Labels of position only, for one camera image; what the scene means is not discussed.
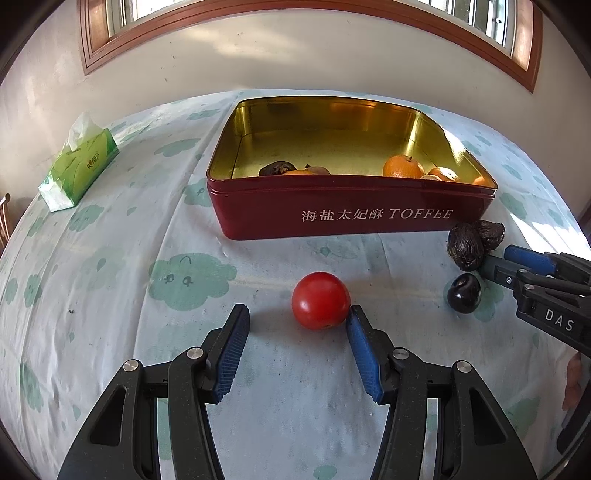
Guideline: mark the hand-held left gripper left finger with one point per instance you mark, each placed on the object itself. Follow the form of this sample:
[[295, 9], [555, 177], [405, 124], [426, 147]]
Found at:
[[228, 360]]

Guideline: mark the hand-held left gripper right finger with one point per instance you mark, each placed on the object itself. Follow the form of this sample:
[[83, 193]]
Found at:
[[364, 355]]

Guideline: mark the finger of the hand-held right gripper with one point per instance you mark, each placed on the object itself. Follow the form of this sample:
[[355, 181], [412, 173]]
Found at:
[[526, 257], [501, 272]]

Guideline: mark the dark purple plum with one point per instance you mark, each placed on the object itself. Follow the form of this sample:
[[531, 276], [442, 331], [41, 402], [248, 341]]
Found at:
[[463, 294]]

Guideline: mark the dark wrinkled dried date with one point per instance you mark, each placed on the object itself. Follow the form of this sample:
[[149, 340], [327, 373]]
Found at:
[[465, 247], [491, 233]]

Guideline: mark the red tomato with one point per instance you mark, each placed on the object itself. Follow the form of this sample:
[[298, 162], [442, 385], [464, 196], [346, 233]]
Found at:
[[321, 300]]

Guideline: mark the orange mandarin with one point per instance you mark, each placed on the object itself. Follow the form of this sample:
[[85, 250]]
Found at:
[[295, 173], [444, 174], [402, 167]]

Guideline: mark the red tin box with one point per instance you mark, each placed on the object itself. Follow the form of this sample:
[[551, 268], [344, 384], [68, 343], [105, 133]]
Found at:
[[351, 217]]

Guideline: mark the light brown round fruit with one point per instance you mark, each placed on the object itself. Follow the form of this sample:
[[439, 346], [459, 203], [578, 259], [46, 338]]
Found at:
[[318, 170]]

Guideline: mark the person's right hand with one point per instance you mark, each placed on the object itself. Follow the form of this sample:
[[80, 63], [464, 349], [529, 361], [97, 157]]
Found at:
[[572, 381]]

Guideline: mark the green tissue pack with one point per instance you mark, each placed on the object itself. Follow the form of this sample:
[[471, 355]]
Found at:
[[78, 170]]

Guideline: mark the wooden chair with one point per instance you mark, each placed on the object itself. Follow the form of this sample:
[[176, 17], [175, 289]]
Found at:
[[4, 221]]

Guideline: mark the brown wooden window frame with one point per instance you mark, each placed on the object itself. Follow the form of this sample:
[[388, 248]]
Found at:
[[277, 23]]

